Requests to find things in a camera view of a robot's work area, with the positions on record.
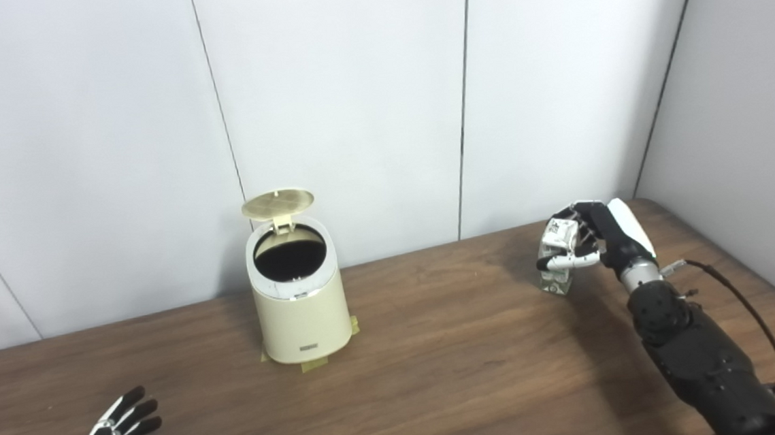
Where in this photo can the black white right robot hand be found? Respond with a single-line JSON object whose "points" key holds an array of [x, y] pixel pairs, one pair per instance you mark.
{"points": [[617, 235]]}

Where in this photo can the white green milk carton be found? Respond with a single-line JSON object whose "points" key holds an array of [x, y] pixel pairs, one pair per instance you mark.
{"points": [[559, 239]]}

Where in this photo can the cream-colored bin body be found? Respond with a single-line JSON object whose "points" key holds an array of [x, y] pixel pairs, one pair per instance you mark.
{"points": [[302, 319]]}

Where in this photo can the cream round bin lid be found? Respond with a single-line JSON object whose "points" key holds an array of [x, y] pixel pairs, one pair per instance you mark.
{"points": [[277, 203]]}

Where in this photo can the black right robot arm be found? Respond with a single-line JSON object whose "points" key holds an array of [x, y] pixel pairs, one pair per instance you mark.
{"points": [[704, 359]]}

